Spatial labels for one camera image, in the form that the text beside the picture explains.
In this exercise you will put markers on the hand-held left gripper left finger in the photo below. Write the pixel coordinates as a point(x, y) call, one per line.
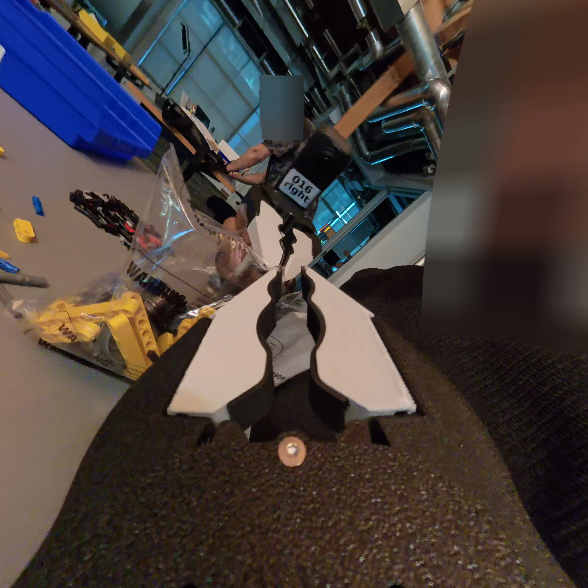
point(220, 363)

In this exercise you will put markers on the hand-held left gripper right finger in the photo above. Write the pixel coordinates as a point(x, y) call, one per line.
point(363, 363)

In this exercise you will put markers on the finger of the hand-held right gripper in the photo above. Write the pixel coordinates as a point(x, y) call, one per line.
point(303, 252)
point(266, 234)

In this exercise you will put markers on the clear plastic bag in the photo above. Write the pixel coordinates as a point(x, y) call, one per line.
point(183, 229)

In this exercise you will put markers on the blue plastic bin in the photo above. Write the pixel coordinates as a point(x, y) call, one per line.
point(69, 82)

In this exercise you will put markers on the bag of yellow beams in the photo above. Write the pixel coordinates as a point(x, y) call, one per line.
point(105, 326)

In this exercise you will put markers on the black device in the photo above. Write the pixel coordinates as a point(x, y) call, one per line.
point(193, 133)

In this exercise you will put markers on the pile of black red pins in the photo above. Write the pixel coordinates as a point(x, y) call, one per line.
point(105, 211)

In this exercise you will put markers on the grey axle piece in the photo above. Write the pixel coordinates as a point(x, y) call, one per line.
point(27, 280)

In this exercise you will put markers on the blue brick piece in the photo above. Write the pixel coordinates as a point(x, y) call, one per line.
point(38, 206)

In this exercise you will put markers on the yellow wedge piece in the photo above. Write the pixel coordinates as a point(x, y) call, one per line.
point(24, 229)

